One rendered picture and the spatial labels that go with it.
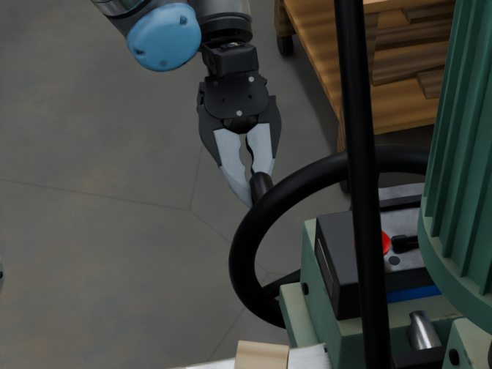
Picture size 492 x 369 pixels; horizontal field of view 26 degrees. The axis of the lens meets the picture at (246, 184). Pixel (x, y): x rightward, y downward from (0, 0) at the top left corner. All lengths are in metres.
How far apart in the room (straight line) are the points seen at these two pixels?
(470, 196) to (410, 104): 1.73
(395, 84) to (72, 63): 0.83
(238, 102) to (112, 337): 1.00
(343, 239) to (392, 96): 1.42
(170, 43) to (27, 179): 1.35
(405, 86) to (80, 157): 0.74
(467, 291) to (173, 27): 0.56
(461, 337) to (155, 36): 0.47
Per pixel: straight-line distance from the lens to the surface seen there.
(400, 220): 0.93
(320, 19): 2.50
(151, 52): 1.09
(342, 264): 0.88
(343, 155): 1.05
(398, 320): 0.91
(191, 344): 2.07
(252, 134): 1.16
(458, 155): 0.57
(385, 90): 2.32
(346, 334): 0.90
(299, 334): 1.01
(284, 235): 2.24
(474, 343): 0.77
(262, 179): 1.12
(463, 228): 0.59
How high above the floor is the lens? 1.68
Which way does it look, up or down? 46 degrees down
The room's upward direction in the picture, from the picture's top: straight up
